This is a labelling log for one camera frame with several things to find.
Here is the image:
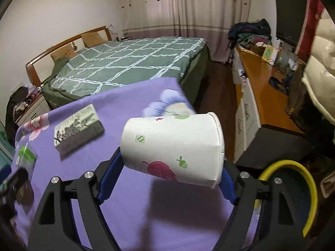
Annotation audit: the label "clear green lid jar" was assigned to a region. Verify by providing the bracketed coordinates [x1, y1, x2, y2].
[15, 143, 37, 180]

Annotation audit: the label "white flower paper cup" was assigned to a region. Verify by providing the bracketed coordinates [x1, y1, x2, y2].
[120, 112, 224, 188]

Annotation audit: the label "yellow rimmed trash bin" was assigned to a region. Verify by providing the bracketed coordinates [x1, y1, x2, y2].
[251, 160, 318, 237]

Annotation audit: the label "purple floral tablecloth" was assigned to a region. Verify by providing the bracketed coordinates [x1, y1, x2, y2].
[15, 78, 233, 250]

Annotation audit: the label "green printed tissue box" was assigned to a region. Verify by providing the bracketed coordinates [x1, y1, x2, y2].
[54, 104, 104, 158]

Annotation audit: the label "white nightstand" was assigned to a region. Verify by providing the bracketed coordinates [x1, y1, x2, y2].
[15, 93, 50, 126]

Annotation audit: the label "dark clothes on nightstand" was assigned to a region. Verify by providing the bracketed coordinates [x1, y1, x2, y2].
[5, 86, 28, 146]

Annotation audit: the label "wooden long cabinet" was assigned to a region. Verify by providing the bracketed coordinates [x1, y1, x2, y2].
[232, 47, 307, 168]

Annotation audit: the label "bed with green quilt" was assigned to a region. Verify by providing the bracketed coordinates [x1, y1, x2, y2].
[42, 37, 210, 108]

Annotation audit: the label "wooden headboard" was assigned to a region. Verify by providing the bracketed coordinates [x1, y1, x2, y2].
[26, 26, 112, 87]

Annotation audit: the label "left brown pillow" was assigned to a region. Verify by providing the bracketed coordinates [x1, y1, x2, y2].
[50, 44, 78, 62]

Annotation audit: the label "brown pillow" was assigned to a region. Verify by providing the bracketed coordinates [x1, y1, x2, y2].
[81, 32, 107, 48]
[50, 44, 78, 62]

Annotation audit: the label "cream puffer jacket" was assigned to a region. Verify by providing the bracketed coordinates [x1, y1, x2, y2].
[302, 10, 335, 124]

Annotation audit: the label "right brown pillow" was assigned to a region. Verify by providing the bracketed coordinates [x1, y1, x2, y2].
[81, 32, 107, 48]

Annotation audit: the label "pile of clothes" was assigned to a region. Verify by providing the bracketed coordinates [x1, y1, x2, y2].
[228, 18, 272, 50]

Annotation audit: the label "pink white curtain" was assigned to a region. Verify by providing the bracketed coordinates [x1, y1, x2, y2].
[121, 0, 251, 62]

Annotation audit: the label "black television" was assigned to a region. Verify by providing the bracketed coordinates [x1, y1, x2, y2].
[275, 0, 307, 48]

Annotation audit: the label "red dotted puffer jacket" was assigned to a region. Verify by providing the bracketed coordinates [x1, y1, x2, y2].
[295, 0, 324, 63]

